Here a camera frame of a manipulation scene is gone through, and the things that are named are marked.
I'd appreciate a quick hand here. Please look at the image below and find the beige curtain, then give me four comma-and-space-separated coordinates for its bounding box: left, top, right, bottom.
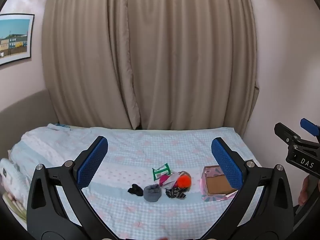
41, 0, 260, 137

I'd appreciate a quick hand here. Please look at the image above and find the folded light blue quilt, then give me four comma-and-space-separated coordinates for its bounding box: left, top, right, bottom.
9, 123, 99, 202

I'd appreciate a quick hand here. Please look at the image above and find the black sock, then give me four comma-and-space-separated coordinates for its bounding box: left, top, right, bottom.
127, 184, 144, 197

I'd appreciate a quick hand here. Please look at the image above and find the green and white packet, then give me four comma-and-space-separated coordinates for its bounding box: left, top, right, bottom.
152, 163, 173, 181

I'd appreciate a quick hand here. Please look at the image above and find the grey sock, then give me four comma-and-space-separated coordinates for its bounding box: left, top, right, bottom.
143, 183, 162, 202

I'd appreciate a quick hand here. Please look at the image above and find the pink cardboard box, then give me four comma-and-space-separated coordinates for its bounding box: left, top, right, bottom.
200, 165, 239, 203

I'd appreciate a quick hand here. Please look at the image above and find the person's right hand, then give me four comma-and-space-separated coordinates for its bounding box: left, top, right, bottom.
297, 174, 312, 206

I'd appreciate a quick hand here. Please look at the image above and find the white pillow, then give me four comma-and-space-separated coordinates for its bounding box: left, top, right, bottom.
0, 158, 30, 221

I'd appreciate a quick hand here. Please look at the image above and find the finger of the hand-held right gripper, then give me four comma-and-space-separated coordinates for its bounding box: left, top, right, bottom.
274, 122, 301, 144
300, 118, 320, 144

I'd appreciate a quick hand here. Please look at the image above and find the black and white striped cloth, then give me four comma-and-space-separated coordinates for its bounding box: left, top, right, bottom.
165, 187, 187, 200

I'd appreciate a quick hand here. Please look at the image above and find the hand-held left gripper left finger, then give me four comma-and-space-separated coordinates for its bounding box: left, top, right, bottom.
26, 136, 118, 238

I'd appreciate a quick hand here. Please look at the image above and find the framed wall poster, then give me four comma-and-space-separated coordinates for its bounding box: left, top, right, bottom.
0, 13, 35, 66

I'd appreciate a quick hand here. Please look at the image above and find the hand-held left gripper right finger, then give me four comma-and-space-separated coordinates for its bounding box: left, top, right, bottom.
202, 137, 295, 239

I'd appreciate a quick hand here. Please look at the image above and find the light blue checkered bed sheet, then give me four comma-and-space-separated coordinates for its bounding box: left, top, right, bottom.
7, 124, 266, 240

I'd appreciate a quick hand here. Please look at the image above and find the orange pom-pom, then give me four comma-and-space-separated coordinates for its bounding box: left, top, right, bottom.
177, 175, 192, 189

